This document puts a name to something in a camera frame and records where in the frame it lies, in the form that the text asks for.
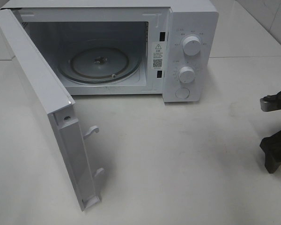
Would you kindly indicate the lower white timer knob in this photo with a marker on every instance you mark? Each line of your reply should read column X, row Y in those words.
column 186, row 75

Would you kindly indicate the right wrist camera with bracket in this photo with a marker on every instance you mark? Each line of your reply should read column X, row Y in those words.
column 270, row 103

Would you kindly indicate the white microwave oven body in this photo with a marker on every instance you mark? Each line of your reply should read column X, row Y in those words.
column 154, row 27

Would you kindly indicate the round white door button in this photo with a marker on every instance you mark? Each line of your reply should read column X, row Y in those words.
column 182, row 93

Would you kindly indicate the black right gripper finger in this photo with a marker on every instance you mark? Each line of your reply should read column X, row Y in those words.
column 271, row 147

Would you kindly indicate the upper white power knob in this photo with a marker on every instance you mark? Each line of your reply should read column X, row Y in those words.
column 191, row 45

